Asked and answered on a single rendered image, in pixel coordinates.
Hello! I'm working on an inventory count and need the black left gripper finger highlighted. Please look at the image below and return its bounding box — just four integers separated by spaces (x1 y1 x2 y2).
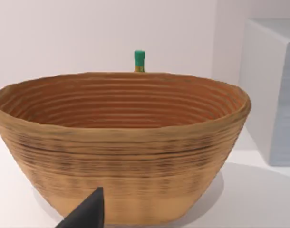
54 187 105 228

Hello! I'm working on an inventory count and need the brown woven basket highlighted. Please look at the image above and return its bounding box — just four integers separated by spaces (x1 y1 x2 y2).
0 71 251 226

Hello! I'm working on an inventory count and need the green capped bottle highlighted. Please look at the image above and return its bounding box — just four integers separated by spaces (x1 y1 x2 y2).
133 50 146 73

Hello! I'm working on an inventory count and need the pale microwave oven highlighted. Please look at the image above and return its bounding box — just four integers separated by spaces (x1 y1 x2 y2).
238 18 290 167

